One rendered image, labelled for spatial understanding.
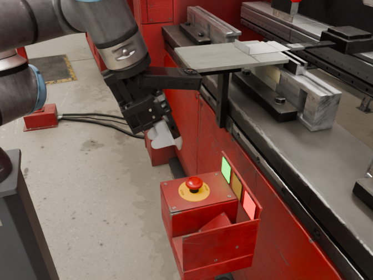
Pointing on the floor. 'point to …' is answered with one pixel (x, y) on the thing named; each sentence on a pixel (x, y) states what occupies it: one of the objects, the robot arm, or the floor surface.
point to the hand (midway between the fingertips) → (180, 142)
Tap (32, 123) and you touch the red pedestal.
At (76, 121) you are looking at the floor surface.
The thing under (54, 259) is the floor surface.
